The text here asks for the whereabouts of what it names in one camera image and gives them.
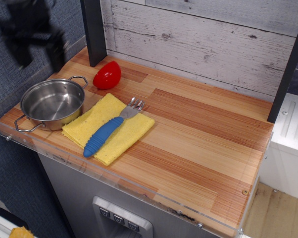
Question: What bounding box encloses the stainless steel pot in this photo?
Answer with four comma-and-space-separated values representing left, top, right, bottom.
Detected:
14, 76, 89, 132

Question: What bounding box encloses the silver dispenser button panel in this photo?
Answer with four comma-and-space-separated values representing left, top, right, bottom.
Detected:
92, 196, 153, 238

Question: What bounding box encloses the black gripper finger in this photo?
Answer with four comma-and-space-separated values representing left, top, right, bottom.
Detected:
46, 37, 65, 72
6, 38, 32, 68

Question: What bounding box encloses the yellow folded napkin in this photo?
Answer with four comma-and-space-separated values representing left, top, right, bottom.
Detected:
62, 93, 155, 166

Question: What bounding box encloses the blue handled metal fork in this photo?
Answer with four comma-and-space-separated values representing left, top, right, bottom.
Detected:
83, 97, 147, 158

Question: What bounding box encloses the dark right frame post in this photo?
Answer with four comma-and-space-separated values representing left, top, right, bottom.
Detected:
267, 35, 298, 123

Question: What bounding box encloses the white side cabinet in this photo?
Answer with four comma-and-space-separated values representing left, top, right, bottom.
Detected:
259, 93, 298, 198

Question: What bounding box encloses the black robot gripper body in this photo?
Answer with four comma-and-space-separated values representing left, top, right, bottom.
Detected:
0, 0, 64, 50

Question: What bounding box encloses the red plastic egg half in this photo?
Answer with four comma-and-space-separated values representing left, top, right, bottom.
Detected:
93, 61, 121, 89

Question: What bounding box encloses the clear acrylic table guard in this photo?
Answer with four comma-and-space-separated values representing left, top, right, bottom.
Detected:
0, 46, 273, 238

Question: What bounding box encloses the grey toy fridge cabinet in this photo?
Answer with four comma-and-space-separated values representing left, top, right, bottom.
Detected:
39, 154, 215, 238

